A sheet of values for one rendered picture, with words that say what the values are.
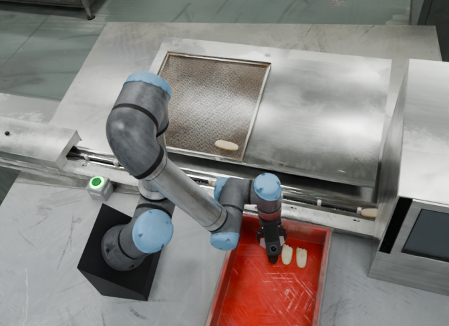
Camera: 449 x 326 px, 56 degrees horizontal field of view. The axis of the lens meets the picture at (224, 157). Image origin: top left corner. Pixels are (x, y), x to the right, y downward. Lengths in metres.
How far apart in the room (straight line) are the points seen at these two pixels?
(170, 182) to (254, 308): 0.61
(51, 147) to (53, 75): 2.04
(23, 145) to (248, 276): 1.10
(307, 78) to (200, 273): 0.92
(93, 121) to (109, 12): 2.49
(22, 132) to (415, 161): 1.58
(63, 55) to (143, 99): 3.14
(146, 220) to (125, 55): 1.32
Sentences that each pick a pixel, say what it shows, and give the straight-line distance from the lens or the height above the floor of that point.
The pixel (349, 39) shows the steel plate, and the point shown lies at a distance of 2.33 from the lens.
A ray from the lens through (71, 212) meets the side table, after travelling 1.80.
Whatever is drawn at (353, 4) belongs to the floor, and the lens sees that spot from 4.13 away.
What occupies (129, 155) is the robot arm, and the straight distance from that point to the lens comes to 0.95.
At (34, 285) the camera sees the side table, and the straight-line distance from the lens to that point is 1.71.
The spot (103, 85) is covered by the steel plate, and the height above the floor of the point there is 0.82.
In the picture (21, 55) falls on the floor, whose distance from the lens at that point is 4.32.
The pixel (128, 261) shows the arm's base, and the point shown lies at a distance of 1.39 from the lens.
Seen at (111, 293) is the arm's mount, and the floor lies 0.85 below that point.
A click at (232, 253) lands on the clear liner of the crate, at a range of 1.44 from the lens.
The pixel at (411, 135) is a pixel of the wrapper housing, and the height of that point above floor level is 1.30.
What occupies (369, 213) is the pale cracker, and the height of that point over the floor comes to 0.86.
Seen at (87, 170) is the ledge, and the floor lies 0.86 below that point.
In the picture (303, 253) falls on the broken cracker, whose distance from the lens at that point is 1.51.
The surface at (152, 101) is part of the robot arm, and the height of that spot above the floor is 1.54.
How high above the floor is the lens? 2.20
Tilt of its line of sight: 51 degrees down
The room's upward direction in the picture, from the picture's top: 10 degrees counter-clockwise
